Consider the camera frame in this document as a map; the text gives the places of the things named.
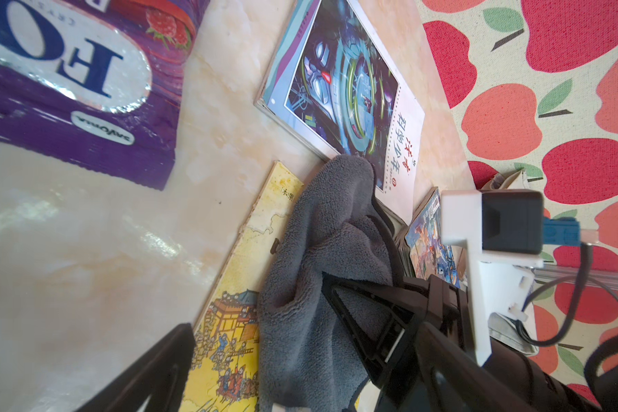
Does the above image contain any cream printed canvas bag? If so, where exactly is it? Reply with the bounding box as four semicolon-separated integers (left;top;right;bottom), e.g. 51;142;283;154
481;168;530;192

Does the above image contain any right rear aluminium corner post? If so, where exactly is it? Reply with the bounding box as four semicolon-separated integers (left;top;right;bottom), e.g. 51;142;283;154
532;259;618;292

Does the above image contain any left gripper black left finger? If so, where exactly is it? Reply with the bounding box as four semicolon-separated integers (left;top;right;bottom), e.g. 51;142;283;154
79;323;196;411

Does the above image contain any blue robot sunflower magazine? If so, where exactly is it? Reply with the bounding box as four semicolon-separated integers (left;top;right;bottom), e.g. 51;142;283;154
400;186;467;290

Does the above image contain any purple candy bag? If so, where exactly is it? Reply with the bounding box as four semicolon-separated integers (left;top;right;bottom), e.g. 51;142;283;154
0;0;208;190

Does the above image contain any grey green microfibre cloth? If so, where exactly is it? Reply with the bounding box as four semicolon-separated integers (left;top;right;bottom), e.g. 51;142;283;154
257;156;403;411

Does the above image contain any yellow Chinese history picture book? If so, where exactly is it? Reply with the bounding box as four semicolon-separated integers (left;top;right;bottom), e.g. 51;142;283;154
180;161;303;411

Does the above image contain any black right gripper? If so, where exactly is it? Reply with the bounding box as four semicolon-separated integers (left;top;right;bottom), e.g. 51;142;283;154
322;272;474;389

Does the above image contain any white book with blue vortex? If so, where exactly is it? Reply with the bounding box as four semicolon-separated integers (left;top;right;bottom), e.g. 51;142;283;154
255;0;425;224

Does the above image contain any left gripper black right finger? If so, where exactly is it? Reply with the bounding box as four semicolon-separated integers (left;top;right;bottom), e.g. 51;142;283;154
415;323;533;411

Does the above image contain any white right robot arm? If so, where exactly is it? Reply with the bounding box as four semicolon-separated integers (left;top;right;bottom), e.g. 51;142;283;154
322;275;618;411

